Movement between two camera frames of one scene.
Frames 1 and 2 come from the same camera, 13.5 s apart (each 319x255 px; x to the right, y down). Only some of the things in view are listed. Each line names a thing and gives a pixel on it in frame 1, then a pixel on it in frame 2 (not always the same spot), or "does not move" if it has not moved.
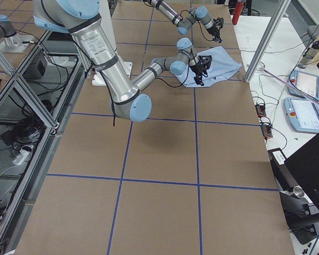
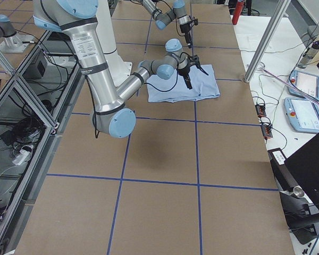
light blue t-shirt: [222, 67] to [175, 90]
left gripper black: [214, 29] to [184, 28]
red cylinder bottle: [237, 12] does not move
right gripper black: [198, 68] to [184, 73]
